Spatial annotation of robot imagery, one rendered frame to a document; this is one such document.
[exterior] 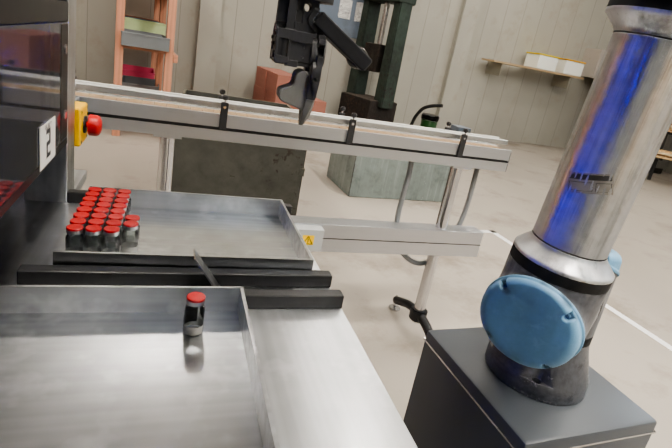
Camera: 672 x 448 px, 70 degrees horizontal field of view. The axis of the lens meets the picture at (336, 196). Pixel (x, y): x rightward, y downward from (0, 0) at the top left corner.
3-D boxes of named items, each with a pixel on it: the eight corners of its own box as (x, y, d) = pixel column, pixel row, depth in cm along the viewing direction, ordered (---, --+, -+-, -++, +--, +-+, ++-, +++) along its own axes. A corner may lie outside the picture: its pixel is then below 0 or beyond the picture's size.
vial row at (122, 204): (100, 261, 66) (101, 231, 64) (117, 213, 82) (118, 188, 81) (117, 262, 67) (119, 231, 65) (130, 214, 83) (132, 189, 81)
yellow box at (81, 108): (35, 143, 86) (34, 103, 83) (45, 134, 92) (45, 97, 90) (82, 147, 88) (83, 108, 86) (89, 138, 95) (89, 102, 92)
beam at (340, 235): (81, 243, 163) (82, 211, 159) (85, 234, 170) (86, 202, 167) (477, 257, 216) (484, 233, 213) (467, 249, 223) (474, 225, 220)
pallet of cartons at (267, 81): (302, 116, 796) (309, 73, 775) (325, 132, 691) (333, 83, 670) (249, 110, 763) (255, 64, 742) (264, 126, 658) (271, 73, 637)
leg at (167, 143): (140, 332, 180) (153, 132, 157) (142, 318, 188) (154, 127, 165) (165, 331, 183) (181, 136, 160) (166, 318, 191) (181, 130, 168)
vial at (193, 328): (182, 337, 53) (185, 303, 52) (182, 325, 55) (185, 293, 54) (203, 336, 54) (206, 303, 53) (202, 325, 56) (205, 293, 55)
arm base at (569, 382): (536, 339, 85) (554, 290, 82) (607, 400, 72) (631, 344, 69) (466, 344, 79) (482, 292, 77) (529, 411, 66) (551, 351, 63)
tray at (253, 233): (52, 276, 61) (52, 251, 60) (89, 204, 84) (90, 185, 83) (310, 280, 72) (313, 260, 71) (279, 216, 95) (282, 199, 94)
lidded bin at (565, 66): (565, 74, 953) (570, 60, 945) (581, 77, 917) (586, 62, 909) (547, 71, 935) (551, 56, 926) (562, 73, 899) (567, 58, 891)
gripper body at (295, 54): (268, 62, 82) (278, -13, 78) (317, 70, 84) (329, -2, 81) (273, 66, 75) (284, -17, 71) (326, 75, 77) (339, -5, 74)
